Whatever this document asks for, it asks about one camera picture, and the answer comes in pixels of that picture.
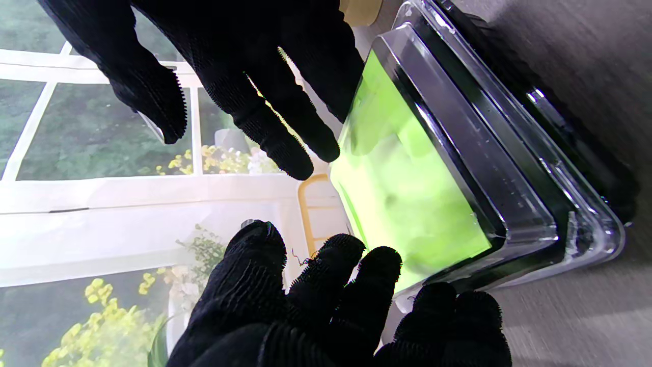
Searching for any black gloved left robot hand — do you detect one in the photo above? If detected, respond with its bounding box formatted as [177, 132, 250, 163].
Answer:
[166, 220, 512, 367]

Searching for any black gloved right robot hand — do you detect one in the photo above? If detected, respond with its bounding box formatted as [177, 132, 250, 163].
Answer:
[38, 0, 365, 181]

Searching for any clear lid with green paper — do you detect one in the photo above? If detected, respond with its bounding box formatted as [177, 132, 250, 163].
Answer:
[329, 0, 627, 312]

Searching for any black plastic ridged tray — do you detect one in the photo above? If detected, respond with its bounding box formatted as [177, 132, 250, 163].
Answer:
[438, 0, 640, 228]

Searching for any tan kraft paper bowl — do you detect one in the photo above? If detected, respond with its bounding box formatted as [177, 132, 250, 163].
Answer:
[339, 0, 384, 28]

